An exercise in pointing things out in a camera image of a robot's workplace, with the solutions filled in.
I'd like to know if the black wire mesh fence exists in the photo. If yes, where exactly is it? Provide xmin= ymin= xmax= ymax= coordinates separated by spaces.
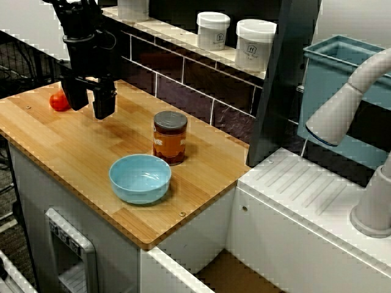
xmin=0 ymin=30 xmax=73 ymax=89

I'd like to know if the teal plastic bin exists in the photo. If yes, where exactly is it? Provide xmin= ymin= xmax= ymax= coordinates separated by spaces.
xmin=298 ymin=35 xmax=391 ymax=170

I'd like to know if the grey toy faucet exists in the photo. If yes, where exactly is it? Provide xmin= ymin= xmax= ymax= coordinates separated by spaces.
xmin=305 ymin=47 xmax=391 ymax=239

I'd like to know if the white metal frame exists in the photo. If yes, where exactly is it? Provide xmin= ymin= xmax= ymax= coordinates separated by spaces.
xmin=0 ymin=248 xmax=37 ymax=293

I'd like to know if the cream shelf ledge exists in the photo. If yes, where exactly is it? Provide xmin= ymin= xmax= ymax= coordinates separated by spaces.
xmin=102 ymin=5 xmax=269 ymax=82

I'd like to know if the dark grey upright panel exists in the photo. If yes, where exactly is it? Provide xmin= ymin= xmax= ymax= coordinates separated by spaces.
xmin=246 ymin=0 xmax=322 ymax=168

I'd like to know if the large white lidded jar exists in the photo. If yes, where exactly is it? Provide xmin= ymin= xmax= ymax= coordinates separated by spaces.
xmin=234 ymin=18 xmax=277 ymax=73

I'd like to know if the light blue bowl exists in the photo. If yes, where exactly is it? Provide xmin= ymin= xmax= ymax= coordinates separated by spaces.
xmin=109 ymin=154 xmax=172 ymax=205

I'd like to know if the plain white container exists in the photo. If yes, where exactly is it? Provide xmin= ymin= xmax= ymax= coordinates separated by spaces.
xmin=117 ymin=0 xmax=150 ymax=23

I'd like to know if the white toy kitchen cabinet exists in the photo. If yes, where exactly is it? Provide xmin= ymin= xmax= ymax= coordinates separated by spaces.
xmin=5 ymin=143 xmax=391 ymax=293

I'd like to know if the brown beans can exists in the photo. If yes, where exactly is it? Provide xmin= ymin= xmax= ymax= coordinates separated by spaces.
xmin=152 ymin=110 xmax=188 ymax=167

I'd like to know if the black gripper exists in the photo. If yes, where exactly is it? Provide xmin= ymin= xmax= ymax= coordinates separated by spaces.
xmin=59 ymin=30 xmax=118 ymax=120

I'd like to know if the dark tiled backsplash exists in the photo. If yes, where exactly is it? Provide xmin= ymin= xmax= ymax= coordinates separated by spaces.
xmin=114 ymin=29 xmax=266 ymax=146

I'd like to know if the orange toy sausage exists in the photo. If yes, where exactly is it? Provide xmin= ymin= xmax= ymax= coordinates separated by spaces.
xmin=49 ymin=90 xmax=71 ymax=111

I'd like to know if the small white lidded jar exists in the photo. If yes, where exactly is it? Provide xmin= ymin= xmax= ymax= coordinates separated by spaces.
xmin=196 ymin=11 xmax=231 ymax=52

